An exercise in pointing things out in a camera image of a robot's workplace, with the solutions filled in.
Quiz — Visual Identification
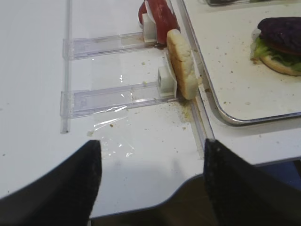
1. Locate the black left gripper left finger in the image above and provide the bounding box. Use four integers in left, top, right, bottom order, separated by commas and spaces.
0, 140, 102, 226

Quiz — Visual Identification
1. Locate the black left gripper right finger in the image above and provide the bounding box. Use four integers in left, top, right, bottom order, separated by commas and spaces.
203, 139, 301, 226

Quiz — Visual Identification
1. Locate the bottom bun on tray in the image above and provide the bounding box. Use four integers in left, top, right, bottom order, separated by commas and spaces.
259, 55, 301, 76

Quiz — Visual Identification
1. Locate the clear channel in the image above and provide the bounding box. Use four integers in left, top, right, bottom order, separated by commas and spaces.
60, 81, 180, 119
63, 32, 163, 61

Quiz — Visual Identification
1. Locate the metal baking tray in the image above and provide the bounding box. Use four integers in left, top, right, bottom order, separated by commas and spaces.
180, 0, 301, 124

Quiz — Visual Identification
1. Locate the clear rail left of tray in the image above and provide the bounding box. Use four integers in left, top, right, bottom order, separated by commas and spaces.
167, 0, 214, 159

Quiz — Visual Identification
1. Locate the white pusher block upper left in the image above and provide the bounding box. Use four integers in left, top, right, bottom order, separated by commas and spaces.
142, 0, 157, 42

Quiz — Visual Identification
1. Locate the clear channel upper left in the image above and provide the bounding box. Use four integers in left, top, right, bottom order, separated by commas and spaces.
63, 32, 163, 61

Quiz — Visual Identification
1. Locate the red tomato slices left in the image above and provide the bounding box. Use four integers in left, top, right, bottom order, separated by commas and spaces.
138, 0, 179, 45

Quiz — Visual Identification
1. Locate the clear plastic container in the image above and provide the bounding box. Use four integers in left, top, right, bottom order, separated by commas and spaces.
205, 0, 299, 7

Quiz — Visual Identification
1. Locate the white pusher block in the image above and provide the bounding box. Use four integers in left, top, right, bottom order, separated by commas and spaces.
142, 0, 157, 42
158, 52, 177, 98

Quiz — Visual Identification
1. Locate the clear channel lower left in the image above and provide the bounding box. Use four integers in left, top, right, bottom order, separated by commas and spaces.
60, 81, 180, 119

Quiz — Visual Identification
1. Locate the tomato slice on burger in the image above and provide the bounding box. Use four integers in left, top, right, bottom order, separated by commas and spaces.
266, 42, 301, 56

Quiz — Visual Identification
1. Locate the green lettuce on burger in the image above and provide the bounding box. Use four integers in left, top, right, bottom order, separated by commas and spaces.
251, 37, 301, 72

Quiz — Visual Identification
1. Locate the pale bun half left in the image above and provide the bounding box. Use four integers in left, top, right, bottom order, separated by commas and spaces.
166, 29, 198, 100

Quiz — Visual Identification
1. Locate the white pusher block lower left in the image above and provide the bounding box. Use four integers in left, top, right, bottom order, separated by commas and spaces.
158, 52, 177, 98

